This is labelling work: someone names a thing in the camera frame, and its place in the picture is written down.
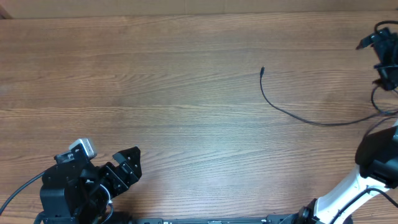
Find thin black micro usb cable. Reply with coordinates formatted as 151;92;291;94
259;66;398;127

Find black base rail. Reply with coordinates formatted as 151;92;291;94
105;213;354;224

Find thick black cable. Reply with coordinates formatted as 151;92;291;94
362;85;398;141

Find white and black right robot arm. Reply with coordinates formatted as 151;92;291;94
282;26;397;223

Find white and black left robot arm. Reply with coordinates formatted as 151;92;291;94
35;145;142;223

